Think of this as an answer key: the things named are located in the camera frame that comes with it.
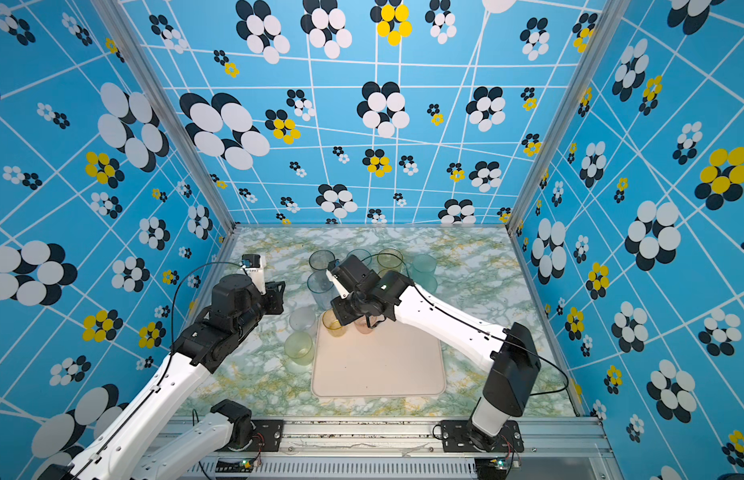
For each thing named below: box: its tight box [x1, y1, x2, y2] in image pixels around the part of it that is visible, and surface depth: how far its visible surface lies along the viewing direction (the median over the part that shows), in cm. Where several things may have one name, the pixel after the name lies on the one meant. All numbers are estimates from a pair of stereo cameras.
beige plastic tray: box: [312, 314, 446, 398], surface depth 86 cm
